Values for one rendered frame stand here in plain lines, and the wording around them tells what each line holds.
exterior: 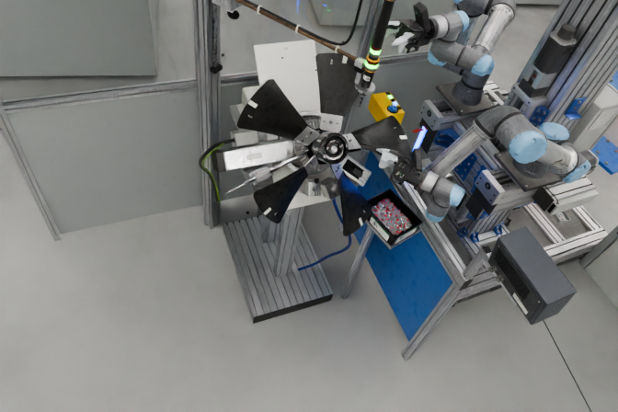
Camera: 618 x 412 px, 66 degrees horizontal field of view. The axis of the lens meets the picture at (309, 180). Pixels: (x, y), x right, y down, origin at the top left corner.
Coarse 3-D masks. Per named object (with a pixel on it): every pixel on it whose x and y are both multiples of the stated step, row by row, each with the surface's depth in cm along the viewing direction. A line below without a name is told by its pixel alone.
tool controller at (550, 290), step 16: (512, 240) 160; (528, 240) 159; (496, 256) 166; (512, 256) 157; (528, 256) 156; (544, 256) 155; (496, 272) 172; (512, 272) 159; (528, 272) 153; (544, 272) 152; (560, 272) 152; (512, 288) 164; (528, 288) 153; (544, 288) 149; (560, 288) 149; (528, 304) 157; (544, 304) 148; (560, 304) 153; (528, 320) 161
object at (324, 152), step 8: (320, 136) 180; (328, 136) 177; (336, 136) 178; (312, 144) 186; (320, 144) 176; (328, 144) 178; (336, 144) 180; (344, 144) 180; (312, 152) 187; (320, 152) 177; (328, 152) 178; (336, 152) 180; (344, 152) 181; (320, 160) 183; (328, 160) 178; (336, 160) 180
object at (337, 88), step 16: (320, 64) 183; (336, 64) 181; (352, 64) 180; (320, 80) 184; (336, 80) 182; (352, 80) 180; (320, 96) 185; (336, 96) 182; (352, 96) 180; (320, 112) 186; (336, 112) 182
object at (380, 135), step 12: (384, 120) 198; (396, 120) 199; (360, 132) 191; (372, 132) 193; (384, 132) 194; (396, 132) 196; (360, 144) 186; (372, 144) 188; (384, 144) 190; (396, 144) 192; (408, 144) 195; (408, 156) 192
